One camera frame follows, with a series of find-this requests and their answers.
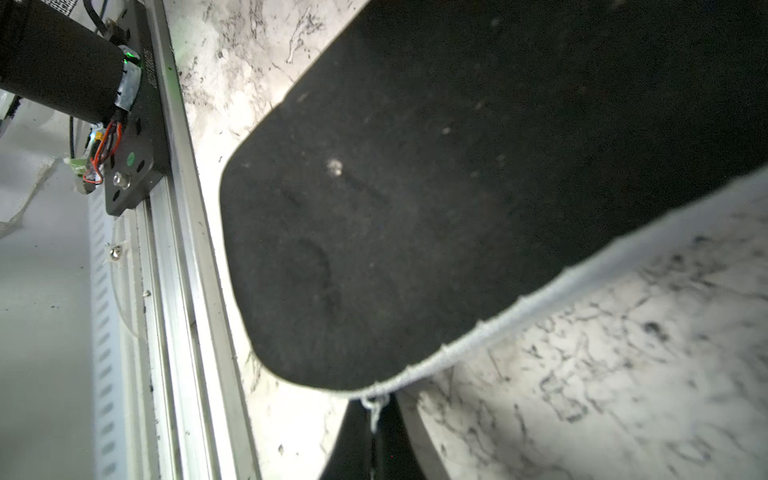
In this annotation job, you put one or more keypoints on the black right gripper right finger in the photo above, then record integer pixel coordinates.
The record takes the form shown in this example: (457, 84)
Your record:
(394, 457)

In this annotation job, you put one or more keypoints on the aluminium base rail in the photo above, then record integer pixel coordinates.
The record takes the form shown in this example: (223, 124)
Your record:
(167, 394)

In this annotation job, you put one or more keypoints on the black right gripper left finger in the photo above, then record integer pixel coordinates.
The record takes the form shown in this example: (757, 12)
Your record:
(351, 455)

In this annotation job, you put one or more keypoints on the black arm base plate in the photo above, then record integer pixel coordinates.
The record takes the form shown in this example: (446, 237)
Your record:
(142, 158)

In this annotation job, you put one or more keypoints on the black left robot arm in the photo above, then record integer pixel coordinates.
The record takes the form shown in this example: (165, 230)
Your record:
(53, 60)

